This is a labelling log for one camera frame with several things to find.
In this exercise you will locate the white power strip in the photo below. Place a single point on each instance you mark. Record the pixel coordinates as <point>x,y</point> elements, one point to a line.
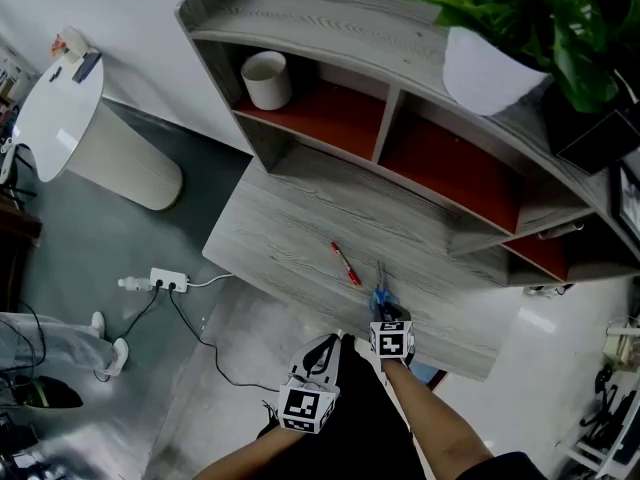
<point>169,279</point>

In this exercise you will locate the person's black sleeve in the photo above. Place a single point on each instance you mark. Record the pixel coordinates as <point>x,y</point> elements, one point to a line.
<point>500,468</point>

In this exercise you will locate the small pink flower vase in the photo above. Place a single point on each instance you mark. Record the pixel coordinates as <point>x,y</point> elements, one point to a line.
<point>72,45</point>

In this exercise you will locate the person's black trousers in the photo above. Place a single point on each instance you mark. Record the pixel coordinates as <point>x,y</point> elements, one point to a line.
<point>360,418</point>

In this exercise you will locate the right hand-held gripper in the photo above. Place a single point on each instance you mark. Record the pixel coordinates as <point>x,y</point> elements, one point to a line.
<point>392,343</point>

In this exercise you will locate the beige box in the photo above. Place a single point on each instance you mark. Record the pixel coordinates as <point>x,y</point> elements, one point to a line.
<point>620,348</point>

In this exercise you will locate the person's right forearm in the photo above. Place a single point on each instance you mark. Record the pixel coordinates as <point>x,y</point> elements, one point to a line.
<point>435,428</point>

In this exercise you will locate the clear plastic water bottle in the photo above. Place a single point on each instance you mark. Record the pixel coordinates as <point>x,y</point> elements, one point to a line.
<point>134,283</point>

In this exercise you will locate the grey wood-grain table top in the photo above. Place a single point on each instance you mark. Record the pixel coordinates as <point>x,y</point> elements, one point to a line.
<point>280,228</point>

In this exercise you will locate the white wooden desk drawer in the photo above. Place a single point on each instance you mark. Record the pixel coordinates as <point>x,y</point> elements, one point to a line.
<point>440,379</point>

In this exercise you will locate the black picture frame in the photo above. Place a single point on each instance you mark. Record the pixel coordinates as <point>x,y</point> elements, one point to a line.
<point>629,203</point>

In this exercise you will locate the dark tablet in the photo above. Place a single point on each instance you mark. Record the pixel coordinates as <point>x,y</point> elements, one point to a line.
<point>86,67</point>

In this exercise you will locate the person's left forearm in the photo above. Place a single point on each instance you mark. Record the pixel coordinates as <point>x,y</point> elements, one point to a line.
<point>250,455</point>

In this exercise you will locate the grey wooden desk hutch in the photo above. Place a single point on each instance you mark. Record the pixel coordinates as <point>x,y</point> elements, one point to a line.
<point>325,13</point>

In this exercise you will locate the red pen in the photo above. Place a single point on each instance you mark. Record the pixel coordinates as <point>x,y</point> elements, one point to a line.
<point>345,263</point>

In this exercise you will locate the white cylindrical cup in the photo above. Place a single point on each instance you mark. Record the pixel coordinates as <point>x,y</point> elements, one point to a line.
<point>267,85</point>

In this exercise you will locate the green plant in white pot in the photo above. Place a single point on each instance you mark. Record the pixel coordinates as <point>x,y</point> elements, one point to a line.
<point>485,73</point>

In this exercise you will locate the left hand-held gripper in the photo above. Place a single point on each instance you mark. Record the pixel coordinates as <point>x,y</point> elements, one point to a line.
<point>300,408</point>

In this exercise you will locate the white round pedestal table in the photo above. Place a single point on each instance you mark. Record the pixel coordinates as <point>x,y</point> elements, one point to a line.
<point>65,128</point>

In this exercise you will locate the black square pen holder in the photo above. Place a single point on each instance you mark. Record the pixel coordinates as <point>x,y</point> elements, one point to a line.
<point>595,138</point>

